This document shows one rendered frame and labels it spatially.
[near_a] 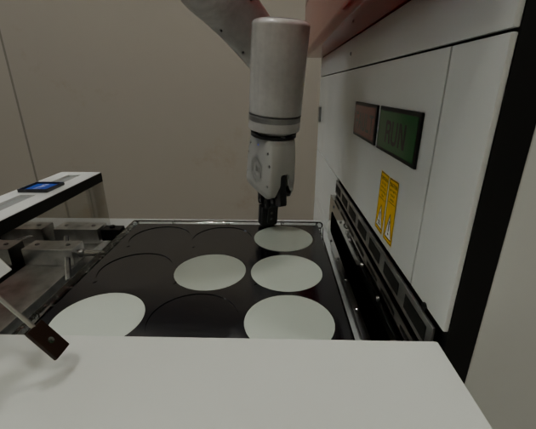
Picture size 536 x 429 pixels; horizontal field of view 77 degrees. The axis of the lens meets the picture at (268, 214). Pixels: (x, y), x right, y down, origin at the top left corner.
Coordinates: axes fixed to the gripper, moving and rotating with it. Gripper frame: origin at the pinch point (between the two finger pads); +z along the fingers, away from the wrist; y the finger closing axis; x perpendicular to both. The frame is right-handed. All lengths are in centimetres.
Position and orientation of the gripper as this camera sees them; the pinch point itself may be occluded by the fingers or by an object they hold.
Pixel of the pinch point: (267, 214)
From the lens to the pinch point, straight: 62.3
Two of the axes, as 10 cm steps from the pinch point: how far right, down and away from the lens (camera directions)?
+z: -0.6, 8.8, 4.7
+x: 9.0, -1.6, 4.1
